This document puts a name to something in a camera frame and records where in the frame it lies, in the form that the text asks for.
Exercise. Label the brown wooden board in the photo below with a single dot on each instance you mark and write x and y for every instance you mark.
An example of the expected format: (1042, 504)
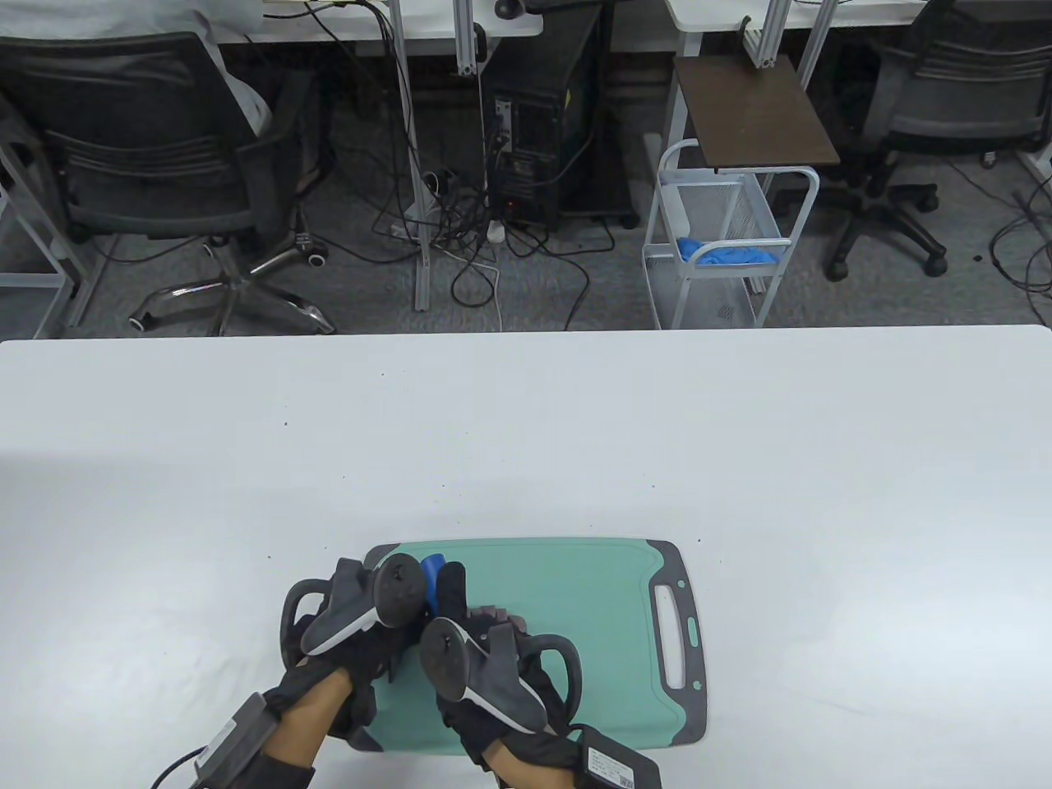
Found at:
(756, 115)

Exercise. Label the blue cloth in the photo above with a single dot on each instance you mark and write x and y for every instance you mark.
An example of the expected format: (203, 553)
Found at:
(723, 255)

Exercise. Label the person's left forearm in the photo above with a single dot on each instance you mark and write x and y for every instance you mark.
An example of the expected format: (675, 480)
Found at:
(304, 727)

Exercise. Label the black mesh chair chrome base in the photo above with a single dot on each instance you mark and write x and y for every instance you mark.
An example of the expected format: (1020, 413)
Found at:
(148, 181)

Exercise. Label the black computer mouse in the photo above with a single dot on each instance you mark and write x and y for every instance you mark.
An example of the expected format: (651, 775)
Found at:
(509, 8)

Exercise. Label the person's right forearm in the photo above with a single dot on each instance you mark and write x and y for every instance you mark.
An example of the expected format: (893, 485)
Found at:
(518, 768)

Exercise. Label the white metal frame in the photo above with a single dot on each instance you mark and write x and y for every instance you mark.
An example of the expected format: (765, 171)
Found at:
(49, 255)

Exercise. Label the white desk with mouse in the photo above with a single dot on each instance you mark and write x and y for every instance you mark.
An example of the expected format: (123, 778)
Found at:
(345, 25)

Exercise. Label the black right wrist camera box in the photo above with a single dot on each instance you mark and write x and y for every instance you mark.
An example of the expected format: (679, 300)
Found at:
(616, 764)

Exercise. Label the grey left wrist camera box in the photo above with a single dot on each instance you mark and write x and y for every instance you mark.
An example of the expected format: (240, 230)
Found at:
(234, 735)

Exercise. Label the aluminium profile post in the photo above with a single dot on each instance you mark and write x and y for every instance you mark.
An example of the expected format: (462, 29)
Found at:
(470, 41)
(768, 33)
(815, 41)

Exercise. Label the black computer tower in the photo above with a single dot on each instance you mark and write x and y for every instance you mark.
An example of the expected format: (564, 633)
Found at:
(526, 148)

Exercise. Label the person's right hand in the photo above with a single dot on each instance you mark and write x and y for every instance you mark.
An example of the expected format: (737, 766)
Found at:
(450, 588)

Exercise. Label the blue plastic scraper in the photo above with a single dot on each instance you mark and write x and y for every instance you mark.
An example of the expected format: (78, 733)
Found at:
(431, 567)

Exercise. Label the green cutting board grey rim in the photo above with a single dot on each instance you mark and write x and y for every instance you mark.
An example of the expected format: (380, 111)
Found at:
(608, 592)

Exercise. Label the tall aluminium profile upright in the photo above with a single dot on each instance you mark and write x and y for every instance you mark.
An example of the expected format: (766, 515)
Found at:
(411, 123)

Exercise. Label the person's left hand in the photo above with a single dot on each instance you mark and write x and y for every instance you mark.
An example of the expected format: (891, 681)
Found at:
(370, 657)

